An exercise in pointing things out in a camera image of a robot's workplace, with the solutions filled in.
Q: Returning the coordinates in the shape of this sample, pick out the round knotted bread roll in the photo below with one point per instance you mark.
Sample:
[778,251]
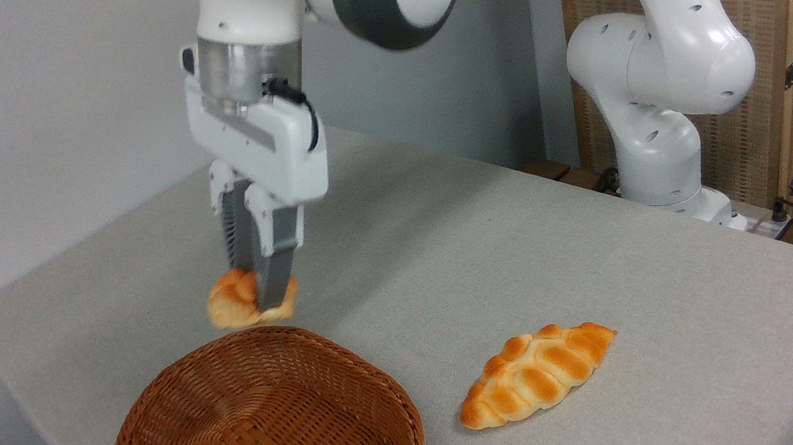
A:
[234,300]

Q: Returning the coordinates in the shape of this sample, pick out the silver metal wrist flange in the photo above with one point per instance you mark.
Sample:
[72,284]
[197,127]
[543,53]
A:
[245,67]

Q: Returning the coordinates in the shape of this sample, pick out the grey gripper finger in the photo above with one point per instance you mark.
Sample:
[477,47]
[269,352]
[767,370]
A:
[235,224]
[277,249]

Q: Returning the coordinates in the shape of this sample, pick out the long braided bread loaf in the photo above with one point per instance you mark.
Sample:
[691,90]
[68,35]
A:
[536,375]

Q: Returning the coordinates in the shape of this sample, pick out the brown woven wicker basket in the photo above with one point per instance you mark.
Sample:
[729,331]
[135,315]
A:
[263,435]

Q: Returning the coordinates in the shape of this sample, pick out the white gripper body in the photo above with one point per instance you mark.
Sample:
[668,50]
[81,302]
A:
[270,151]

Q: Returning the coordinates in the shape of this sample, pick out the brown wooden base board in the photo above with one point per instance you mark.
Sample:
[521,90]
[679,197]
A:
[564,174]

